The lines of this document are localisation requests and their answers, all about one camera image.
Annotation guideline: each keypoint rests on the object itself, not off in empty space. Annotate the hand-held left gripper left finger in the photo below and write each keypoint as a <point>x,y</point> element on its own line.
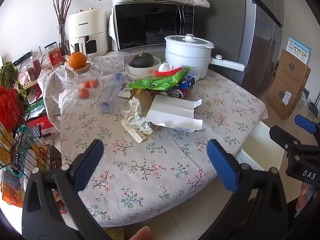
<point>87,165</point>

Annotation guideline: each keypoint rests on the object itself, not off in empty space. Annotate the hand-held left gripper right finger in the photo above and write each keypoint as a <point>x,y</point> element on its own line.
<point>222,165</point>

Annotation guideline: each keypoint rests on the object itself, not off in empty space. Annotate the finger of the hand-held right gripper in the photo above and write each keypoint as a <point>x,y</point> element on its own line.
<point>282,136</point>
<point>303,123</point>

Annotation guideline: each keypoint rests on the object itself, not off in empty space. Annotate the red cartoon drink can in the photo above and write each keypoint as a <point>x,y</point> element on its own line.
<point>178,93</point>

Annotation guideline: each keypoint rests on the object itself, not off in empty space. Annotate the person's right hand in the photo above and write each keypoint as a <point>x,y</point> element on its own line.
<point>303,196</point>

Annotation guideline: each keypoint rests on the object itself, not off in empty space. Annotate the person's left hand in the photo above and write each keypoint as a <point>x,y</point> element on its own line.
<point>141,233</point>

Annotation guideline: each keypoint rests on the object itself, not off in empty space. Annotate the white stool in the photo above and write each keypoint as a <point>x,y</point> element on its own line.
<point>262,142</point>

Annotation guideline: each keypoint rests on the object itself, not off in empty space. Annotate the brown cardboard box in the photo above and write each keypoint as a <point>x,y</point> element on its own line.
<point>292,72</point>
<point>280,97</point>

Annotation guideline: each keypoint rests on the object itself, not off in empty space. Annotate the paper chopstick sleeve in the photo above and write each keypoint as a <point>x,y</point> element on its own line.
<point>136,135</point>

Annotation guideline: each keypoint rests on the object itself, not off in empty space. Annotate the red gift box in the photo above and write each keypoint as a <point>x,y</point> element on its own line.
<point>41,127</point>

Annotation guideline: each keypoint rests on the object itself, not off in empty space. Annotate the crumpled white tissue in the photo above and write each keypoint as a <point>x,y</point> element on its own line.
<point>135,115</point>

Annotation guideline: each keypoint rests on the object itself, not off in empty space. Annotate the small orange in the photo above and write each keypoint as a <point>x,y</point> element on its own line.
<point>93,83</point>
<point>86,84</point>
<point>83,93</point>

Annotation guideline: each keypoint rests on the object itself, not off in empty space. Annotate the blue and white leaflet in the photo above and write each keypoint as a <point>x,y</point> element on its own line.
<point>298,50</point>

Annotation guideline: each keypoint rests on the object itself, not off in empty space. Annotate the flattened white cardboard box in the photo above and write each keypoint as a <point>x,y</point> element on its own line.
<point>172,110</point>

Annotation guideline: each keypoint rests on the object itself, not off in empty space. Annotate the clear plastic bottle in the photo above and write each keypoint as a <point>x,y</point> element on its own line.
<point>110,92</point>

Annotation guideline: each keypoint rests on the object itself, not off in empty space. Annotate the orange snack bag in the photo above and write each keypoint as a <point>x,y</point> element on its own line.
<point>12,190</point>

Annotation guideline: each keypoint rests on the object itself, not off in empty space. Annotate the brown cardboard piece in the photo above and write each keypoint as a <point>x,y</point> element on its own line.
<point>146,102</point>

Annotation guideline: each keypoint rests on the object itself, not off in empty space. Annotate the blue carton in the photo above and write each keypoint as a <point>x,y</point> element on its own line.
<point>191,80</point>

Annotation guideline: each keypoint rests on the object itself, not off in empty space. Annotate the glass jar with bamboo lid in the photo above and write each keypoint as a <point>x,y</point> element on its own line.
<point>81,70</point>

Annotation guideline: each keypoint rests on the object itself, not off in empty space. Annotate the red packets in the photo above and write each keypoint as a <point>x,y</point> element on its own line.
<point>10,105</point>

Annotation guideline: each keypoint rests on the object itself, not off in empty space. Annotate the green snack bag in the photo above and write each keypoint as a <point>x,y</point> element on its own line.
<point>162,82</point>

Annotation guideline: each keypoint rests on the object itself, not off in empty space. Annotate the large orange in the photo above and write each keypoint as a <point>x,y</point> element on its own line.
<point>77,60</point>

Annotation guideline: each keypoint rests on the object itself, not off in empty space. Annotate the clear packet of red fruit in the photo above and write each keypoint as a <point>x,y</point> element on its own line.
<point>33,68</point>

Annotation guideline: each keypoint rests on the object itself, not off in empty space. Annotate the white electric pot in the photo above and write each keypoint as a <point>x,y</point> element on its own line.
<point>187,60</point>

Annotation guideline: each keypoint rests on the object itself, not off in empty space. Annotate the glass jar with red label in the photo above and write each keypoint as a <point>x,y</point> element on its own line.
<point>53,57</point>

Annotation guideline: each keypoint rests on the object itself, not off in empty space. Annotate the white bowl with yellow print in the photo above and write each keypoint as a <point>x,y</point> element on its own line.
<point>150,70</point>

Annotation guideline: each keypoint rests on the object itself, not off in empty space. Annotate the white garlic bulb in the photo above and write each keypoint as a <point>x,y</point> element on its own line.
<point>165,67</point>

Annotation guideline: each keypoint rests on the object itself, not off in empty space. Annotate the grey refrigerator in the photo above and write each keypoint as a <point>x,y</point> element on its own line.
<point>237,30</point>

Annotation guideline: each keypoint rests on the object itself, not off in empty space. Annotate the green leafy vegetable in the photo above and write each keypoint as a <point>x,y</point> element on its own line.
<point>11,76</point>

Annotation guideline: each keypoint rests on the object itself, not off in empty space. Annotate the dark green pumpkin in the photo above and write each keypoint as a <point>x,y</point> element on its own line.
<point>142,61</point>

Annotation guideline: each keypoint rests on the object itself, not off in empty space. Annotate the light green dish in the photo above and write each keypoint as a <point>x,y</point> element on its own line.
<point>162,58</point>

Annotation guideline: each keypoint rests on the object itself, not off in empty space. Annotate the clear glass vase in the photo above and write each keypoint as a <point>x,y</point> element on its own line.
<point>63,40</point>

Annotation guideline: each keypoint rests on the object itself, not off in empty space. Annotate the glass pot lid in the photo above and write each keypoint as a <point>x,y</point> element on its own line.
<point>187,40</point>

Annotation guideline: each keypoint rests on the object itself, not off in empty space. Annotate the cream air fryer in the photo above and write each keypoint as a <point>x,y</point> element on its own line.
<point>87,27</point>

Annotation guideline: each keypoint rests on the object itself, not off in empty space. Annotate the white microwave oven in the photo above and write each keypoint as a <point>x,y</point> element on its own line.
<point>145,25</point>

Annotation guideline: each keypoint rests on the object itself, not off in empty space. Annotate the vase with dry twigs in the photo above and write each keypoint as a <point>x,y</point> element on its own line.
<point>61,12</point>

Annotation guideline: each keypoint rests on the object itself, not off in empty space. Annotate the white wall socket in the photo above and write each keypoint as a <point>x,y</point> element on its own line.
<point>36,52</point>

